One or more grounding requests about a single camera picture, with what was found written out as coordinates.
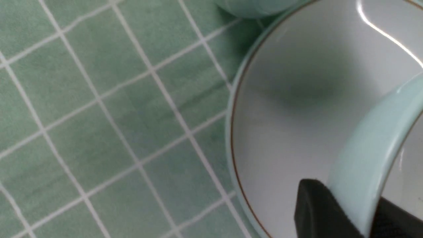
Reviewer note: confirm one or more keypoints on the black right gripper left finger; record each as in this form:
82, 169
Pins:
318, 215

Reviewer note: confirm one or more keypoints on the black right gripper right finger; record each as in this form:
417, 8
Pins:
391, 221

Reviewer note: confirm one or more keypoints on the pale green bowl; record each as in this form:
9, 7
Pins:
358, 176

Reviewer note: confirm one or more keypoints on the pale green cup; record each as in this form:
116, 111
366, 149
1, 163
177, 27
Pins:
254, 9

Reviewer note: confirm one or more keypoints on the pale green plate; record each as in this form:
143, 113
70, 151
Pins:
302, 89

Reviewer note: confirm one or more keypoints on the green checkered tablecloth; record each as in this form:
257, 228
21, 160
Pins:
112, 118

